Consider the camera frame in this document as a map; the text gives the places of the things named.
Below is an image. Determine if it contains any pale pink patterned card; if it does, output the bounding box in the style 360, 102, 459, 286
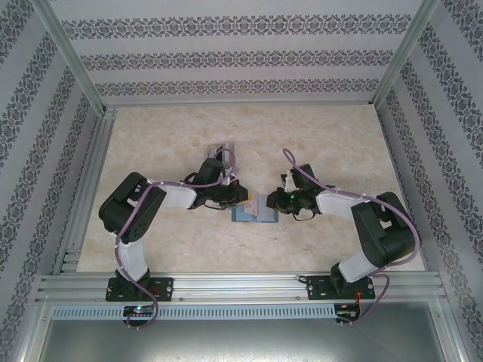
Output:
244, 193, 262, 216

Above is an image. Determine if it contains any teal blue card holder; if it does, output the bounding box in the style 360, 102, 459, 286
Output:
229, 201, 280, 225

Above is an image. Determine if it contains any clear acrylic card stand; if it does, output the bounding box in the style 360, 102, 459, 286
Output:
205, 140, 238, 165

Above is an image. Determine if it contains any thin aluminium cross beam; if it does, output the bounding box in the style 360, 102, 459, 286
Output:
103, 100, 374, 107

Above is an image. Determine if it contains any small dark circuit board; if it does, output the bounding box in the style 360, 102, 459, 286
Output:
335, 302, 361, 322

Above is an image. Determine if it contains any circuit board with green light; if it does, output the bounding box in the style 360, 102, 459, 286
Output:
122, 305, 156, 318

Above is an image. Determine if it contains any grey metal sheet panel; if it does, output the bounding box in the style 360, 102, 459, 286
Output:
37, 318, 466, 362

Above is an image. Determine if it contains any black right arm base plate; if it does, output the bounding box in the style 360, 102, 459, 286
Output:
306, 275, 377, 302

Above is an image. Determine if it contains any long aluminium mounting rail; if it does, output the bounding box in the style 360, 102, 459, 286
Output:
35, 271, 443, 302

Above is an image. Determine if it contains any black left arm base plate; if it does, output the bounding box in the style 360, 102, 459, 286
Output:
106, 277, 175, 303

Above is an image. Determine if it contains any slotted grey cable duct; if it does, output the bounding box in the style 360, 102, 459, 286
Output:
51, 304, 337, 321

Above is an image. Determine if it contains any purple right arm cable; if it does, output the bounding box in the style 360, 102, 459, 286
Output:
282, 149, 420, 325

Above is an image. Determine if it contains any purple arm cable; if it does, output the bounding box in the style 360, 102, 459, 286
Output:
282, 149, 420, 325
116, 148, 239, 331

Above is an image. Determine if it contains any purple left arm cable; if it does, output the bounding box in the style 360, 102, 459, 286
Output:
116, 148, 239, 331

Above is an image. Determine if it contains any aluminium side rail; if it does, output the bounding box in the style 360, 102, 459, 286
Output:
51, 107, 118, 275

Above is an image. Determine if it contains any aluminium frame post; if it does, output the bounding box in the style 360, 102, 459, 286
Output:
439, 297, 471, 362
32, 0, 109, 114
371, 0, 441, 107
20, 297, 52, 362

